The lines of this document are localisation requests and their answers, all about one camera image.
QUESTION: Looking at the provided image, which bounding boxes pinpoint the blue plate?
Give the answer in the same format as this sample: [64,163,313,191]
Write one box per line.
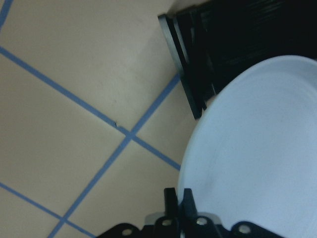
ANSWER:
[177,56,317,238]

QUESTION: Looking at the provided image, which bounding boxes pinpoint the black dish rack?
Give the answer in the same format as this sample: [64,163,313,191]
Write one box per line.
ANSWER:
[158,0,317,119]

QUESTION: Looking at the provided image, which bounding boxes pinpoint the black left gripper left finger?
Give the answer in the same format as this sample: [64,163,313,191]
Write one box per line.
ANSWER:
[163,188,178,223]

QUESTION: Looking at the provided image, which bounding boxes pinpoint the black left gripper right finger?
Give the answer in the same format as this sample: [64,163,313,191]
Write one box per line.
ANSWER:
[182,188,198,223]

